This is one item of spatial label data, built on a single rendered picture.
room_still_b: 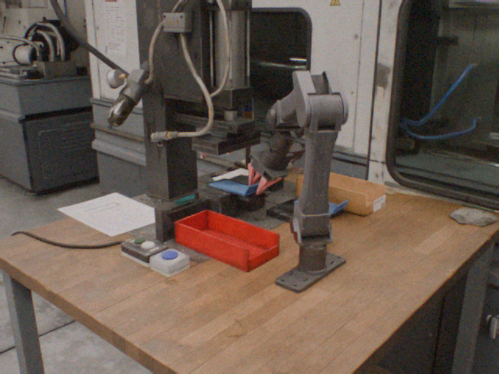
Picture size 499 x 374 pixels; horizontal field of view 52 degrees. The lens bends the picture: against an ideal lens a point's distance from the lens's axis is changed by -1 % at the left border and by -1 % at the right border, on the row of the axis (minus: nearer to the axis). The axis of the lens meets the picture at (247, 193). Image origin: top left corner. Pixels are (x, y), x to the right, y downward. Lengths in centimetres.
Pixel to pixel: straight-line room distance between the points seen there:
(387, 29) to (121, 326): 126
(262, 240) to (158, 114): 54
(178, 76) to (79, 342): 153
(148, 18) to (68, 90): 301
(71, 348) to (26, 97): 237
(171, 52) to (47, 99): 303
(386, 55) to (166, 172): 82
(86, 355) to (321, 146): 176
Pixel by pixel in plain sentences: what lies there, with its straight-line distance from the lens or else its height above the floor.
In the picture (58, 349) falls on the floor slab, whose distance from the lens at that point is 262.
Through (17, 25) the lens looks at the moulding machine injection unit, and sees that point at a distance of 575.
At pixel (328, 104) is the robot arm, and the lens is 105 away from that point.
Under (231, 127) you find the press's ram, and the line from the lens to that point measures 142.
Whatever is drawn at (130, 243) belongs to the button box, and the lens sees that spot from 131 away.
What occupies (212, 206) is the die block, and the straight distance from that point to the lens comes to 146.
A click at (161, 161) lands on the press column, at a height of 103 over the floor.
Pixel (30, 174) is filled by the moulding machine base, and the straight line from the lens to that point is 453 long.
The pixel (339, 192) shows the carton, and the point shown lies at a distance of 157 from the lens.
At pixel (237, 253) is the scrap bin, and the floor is 94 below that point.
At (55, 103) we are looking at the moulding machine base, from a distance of 452.
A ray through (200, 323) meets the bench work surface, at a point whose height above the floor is 90.
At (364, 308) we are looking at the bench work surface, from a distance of 110.
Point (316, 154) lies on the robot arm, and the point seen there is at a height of 119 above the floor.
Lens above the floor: 147
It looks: 20 degrees down
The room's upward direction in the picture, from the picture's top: straight up
